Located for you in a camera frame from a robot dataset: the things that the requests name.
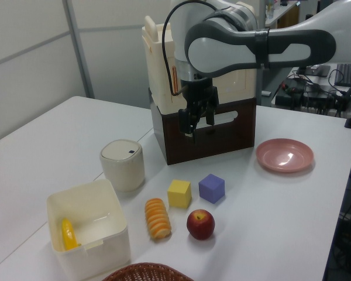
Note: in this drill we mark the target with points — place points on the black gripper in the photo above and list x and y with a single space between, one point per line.
196 89

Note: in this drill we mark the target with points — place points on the long striped bread roll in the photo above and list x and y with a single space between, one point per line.
158 219

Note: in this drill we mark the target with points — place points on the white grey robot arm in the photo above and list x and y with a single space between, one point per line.
237 47

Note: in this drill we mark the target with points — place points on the brown wicker basket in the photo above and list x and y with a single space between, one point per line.
146 273

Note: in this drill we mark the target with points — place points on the dark brown box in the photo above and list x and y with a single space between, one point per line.
222 137

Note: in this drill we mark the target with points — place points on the cream toy microwave oven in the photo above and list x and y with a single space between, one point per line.
158 73

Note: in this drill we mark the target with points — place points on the purple cube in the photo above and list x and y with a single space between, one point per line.
211 188

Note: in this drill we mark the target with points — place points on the yellow cube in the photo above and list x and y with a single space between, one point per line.
179 194

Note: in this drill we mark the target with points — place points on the cream lidded canister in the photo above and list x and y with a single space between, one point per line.
123 167

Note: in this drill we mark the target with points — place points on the pink plate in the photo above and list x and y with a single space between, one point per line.
283 155

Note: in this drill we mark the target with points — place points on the black electronics box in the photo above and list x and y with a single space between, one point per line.
292 93

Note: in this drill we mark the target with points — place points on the red apple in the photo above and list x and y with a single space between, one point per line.
200 224

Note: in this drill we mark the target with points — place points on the black monitor base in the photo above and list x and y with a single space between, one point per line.
314 71

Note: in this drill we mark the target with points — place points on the cream plastic open box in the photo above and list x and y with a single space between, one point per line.
105 234

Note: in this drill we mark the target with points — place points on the black keyboard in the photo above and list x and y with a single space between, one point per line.
347 74

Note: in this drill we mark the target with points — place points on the yellow banana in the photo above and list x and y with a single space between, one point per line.
68 234

